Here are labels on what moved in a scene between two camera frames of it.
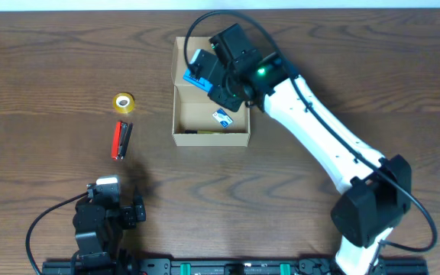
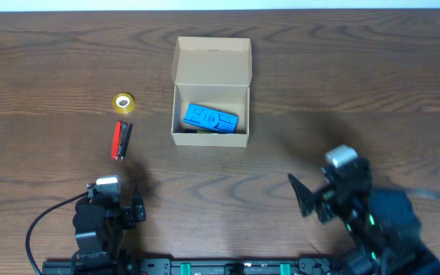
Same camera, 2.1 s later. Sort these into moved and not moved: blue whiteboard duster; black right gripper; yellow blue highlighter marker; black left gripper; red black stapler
Moved: blue whiteboard duster; black right gripper
Not moved: black left gripper; yellow blue highlighter marker; red black stapler
